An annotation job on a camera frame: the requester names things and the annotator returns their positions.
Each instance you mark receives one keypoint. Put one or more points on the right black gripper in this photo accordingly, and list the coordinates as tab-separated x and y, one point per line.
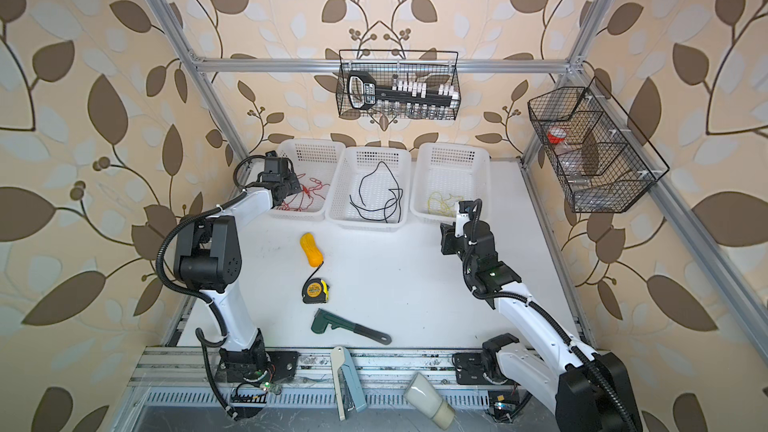
448	235

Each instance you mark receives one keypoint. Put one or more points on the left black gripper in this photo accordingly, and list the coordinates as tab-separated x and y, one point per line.
291	177

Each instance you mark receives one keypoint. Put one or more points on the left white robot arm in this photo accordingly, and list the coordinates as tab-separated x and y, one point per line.
201	258

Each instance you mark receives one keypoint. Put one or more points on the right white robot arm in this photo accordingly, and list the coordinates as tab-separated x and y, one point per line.
584	389

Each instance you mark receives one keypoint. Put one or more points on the left white plastic basket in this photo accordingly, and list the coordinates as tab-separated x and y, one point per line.
315	163

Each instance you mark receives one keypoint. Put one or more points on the white plastic basket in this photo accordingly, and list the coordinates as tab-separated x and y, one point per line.
370	189
315	163
445	174

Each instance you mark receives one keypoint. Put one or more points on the right white plastic basket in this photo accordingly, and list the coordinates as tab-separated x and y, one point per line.
445	174

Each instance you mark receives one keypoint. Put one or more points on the yellow corn cob toy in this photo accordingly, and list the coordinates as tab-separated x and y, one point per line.
311	250

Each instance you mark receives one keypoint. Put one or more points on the middle white plastic basket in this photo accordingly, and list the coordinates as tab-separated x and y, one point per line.
370	189

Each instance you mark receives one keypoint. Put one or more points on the black socket set holder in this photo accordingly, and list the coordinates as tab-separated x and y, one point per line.
365	92

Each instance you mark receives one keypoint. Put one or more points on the yellow black tape measure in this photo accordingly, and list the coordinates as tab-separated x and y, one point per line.
315	291

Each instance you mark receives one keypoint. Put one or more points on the green black pipe wrench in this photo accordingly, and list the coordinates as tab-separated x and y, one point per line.
323	320

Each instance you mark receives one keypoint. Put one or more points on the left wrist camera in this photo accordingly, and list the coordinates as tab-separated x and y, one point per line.
273	163

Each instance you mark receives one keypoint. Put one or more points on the back black wire basket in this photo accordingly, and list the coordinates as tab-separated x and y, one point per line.
432	66

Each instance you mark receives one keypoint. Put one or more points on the black wire basket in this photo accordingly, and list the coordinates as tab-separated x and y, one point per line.
432	66
607	163

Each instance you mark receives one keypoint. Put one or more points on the red item in wire basket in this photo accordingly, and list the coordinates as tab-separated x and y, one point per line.
556	135

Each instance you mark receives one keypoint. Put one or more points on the right black wire basket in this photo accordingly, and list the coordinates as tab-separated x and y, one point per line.
607	163

